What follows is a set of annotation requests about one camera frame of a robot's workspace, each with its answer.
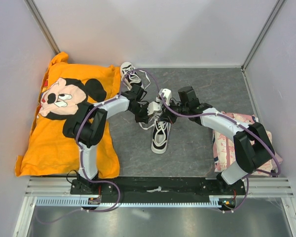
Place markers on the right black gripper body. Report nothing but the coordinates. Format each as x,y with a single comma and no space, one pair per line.
171,116

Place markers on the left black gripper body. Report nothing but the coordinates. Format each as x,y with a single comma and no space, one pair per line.
140,112

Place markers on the black white sneaker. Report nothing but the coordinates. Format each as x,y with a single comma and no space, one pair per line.
130,76
160,135

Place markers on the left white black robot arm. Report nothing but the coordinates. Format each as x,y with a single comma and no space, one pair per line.
87,126

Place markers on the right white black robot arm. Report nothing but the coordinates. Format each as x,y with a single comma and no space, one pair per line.
252,146

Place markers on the pink printed cloth bag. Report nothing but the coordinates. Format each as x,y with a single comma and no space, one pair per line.
224,151

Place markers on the white tape scrap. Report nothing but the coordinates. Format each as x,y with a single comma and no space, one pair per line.
159,189

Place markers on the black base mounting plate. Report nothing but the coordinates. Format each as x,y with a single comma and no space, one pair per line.
173,189

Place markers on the orange cartoon mouse cloth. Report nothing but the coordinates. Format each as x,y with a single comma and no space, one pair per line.
65,89

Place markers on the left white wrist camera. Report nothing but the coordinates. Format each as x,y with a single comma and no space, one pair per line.
153,107

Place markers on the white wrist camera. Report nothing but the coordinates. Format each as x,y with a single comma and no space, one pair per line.
153,107
166,94

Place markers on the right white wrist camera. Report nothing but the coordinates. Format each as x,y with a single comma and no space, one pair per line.
166,94

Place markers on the grey slotted cable duct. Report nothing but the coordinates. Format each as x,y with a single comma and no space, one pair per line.
212,202

